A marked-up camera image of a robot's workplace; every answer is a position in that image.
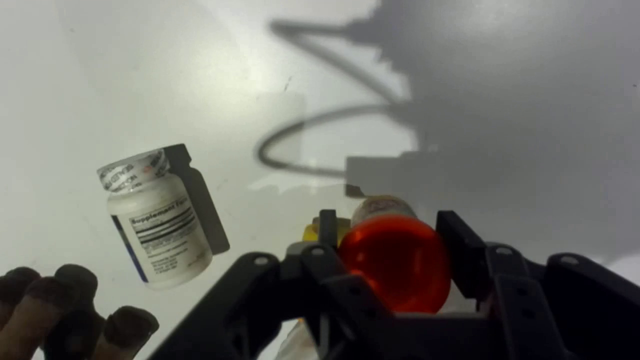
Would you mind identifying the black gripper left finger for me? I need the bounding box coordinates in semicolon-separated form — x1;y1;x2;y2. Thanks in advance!
146;207;428;360

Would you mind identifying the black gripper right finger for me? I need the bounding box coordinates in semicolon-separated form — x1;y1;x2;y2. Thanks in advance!
436;210;640;360

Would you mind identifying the orange lid play-doh tub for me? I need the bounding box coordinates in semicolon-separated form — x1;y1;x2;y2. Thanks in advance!
338;195;449;313

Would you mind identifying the yellow play-doh tub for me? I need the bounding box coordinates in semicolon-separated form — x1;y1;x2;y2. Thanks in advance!
301;218;350;247

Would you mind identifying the white pill bottle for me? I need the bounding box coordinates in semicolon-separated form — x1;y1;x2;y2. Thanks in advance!
95;143;230;288

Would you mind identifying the brown plush moose toy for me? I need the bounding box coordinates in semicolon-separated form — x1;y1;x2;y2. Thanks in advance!
0;263;160;360

